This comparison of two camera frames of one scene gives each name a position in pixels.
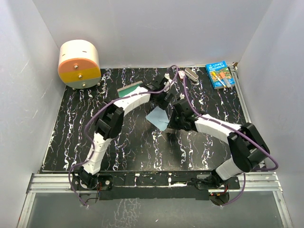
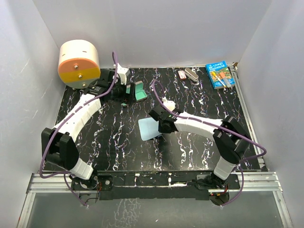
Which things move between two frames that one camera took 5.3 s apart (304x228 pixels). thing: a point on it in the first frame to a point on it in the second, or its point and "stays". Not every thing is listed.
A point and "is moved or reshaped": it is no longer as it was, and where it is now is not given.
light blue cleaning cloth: (158, 117) is moved or reshaped
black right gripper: (172, 124) to (161, 129)
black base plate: (181, 186) stays
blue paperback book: (218, 67) stays
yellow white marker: (213, 74) stays
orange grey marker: (225, 80) stays
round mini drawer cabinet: (79, 66) stays
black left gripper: (162, 103) to (130, 97)
